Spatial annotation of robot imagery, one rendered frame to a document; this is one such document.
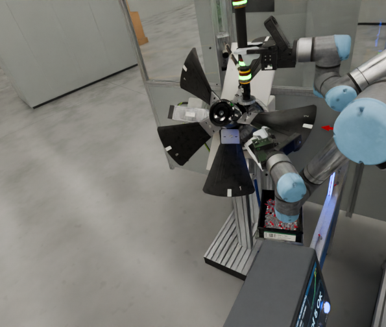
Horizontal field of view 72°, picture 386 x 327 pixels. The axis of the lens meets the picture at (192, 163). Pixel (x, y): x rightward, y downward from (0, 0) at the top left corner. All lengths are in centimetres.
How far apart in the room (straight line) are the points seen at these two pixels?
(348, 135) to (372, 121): 5
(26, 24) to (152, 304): 532
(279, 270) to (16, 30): 594
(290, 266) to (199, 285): 146
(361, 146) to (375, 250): 168
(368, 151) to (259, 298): 34
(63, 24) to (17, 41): 88
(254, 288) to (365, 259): 165
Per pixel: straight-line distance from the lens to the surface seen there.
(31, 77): 623
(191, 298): 198
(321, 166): 88
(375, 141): 58
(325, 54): 100
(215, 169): 115
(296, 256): 59
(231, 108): 113
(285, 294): 55
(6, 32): 613
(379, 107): 58
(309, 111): 114
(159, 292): 205
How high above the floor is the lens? 174
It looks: 36 degrees down
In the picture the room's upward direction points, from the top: 13 degrees counter-clockwise
